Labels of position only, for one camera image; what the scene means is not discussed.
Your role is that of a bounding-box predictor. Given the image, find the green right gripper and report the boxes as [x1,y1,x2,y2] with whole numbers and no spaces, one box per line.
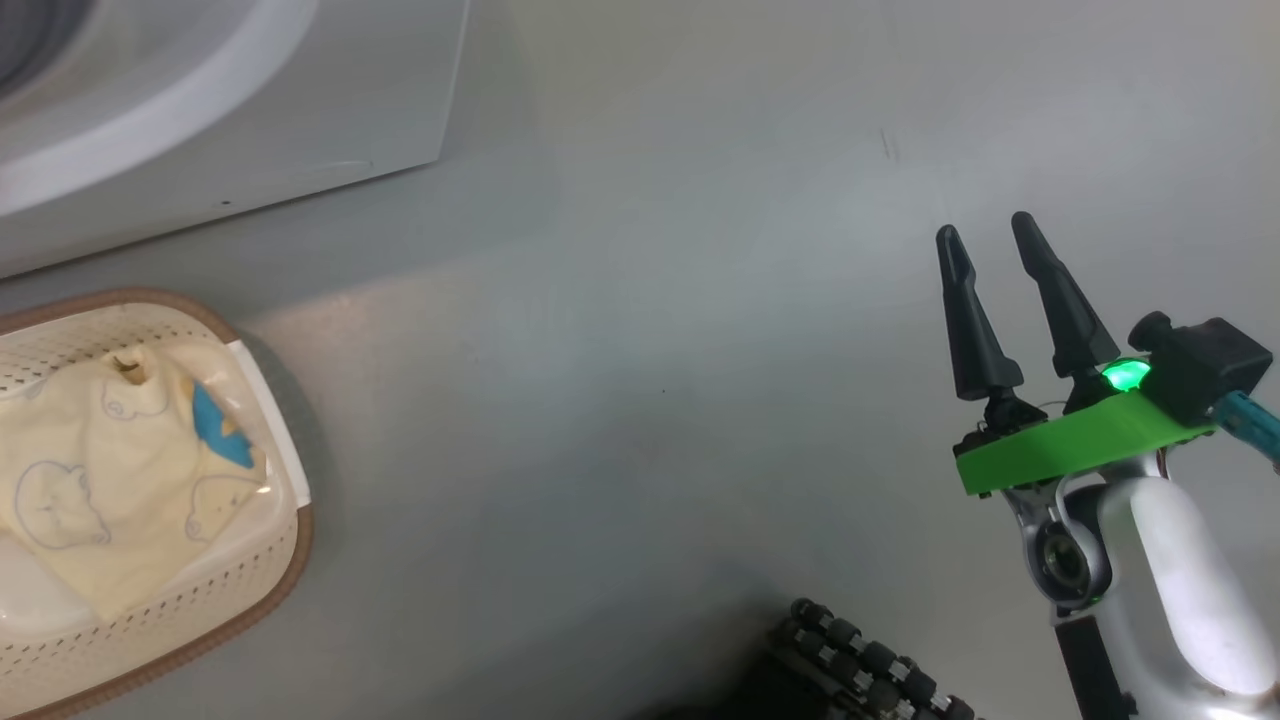
[936,211,1218,499]

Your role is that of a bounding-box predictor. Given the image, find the pale yellow garment blue patches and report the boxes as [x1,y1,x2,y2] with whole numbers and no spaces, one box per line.
[0,345,269,623]

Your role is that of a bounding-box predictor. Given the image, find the white washing machine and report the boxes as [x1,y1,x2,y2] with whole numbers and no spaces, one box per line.
[0,0,471,281]

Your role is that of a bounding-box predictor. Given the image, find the cream perforated laundry basket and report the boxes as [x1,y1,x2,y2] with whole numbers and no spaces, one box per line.
[0,288,314,720]

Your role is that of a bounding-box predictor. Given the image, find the teal right camera cable connector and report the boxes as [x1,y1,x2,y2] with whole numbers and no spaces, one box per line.
[1215,390,1280,468]

